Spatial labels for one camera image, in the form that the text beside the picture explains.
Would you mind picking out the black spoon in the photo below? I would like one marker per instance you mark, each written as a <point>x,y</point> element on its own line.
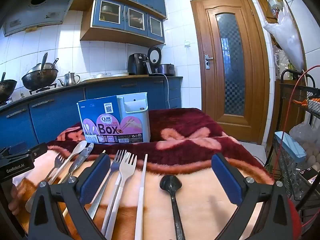
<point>170,185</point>

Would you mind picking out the white hanging plastic bag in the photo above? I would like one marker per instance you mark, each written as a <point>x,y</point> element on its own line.
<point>287,40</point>

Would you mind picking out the person's left hand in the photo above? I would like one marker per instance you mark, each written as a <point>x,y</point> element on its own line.
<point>16,202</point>

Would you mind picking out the blue kitchen base cabinets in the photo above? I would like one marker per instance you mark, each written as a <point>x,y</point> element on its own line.
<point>55,115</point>

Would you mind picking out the grey range hood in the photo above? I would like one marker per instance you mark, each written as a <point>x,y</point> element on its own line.
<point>37,7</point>

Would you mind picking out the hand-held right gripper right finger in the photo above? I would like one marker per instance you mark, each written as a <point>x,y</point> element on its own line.
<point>226,178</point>

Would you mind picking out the dark pressure cooker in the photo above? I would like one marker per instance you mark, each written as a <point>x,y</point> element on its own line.
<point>167,69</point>

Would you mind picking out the metal kettle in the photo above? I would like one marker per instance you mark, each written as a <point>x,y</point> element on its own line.
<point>70,79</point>

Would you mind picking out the white utensil holder printed sleeve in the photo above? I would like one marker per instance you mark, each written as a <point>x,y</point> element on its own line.
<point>112,120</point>

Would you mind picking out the metal ladle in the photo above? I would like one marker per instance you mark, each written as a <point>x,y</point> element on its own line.
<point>44,61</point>

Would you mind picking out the gas stove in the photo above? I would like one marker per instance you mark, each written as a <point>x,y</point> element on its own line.
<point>42,90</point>

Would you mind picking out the red and pink floral blanket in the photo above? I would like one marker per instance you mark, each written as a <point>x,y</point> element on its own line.
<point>190,160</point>

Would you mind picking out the black air fryer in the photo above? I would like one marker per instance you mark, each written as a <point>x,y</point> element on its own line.
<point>136,65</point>

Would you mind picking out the wooden door with glass pane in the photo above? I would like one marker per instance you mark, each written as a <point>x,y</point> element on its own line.
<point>250,80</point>

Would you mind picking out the large black wok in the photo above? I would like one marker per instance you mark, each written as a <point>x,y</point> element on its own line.
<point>38,78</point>

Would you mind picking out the small black wok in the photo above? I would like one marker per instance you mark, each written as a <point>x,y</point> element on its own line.
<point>6,88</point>

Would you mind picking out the metal spatula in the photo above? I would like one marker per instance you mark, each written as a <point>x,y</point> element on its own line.
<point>54,63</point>

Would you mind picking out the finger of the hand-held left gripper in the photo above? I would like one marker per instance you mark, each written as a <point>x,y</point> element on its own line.
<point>37,148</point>

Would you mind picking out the open rice cooker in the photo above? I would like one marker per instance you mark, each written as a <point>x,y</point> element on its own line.
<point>155,55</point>

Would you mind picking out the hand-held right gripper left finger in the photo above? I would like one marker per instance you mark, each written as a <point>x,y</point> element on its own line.
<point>96,177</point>

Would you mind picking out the small metal fork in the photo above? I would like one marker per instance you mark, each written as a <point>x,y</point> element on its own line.
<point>59,160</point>

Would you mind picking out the light blue box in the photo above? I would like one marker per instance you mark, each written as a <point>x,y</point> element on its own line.
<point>291,143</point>

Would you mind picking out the blue glass-door wall cabinet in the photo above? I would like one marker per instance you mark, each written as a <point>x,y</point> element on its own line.
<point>120,30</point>

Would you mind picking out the white wall switch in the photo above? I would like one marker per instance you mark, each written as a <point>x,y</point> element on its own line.
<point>187,44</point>

